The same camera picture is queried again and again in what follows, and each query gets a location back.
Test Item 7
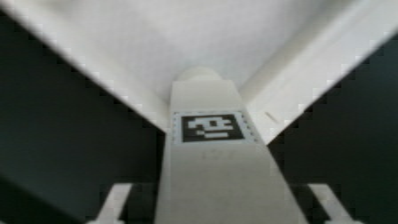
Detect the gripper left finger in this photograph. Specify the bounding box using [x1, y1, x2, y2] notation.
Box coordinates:
[85, 181, 160, 224]

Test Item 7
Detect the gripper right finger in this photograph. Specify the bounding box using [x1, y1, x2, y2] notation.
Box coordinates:
[293, 183, 364, 224]

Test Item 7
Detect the white desk leg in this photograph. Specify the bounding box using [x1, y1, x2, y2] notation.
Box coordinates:
[154, 67, 307, 224]

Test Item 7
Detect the white desk top tray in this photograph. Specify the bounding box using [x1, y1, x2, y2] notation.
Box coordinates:
[0, 0, 398, 140]

